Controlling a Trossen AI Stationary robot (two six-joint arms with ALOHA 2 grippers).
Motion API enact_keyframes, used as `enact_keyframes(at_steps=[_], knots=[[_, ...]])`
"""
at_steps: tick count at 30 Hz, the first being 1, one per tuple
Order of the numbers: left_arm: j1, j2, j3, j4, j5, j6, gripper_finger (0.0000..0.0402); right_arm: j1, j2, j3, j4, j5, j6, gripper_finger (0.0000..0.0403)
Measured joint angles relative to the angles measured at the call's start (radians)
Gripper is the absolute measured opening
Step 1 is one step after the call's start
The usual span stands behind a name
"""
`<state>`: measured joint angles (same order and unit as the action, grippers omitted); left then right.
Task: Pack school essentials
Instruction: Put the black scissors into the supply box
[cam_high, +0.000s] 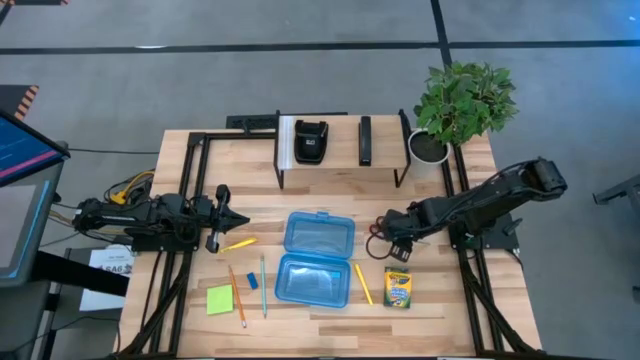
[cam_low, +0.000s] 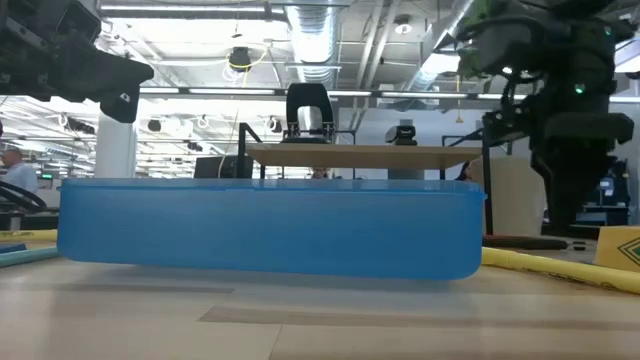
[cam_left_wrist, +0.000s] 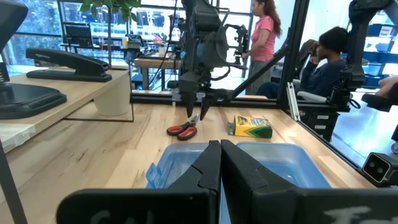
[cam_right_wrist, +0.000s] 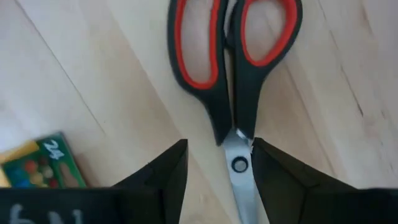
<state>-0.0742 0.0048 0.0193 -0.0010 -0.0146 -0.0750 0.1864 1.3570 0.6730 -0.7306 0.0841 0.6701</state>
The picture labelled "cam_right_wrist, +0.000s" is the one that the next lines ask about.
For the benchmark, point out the green yellow crayon box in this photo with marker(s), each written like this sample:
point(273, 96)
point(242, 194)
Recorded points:
point(46, 168)

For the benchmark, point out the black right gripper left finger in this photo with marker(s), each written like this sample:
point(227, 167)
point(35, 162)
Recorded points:
point(155, 193)

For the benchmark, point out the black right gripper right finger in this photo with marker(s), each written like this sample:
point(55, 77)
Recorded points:
point(295, 196)

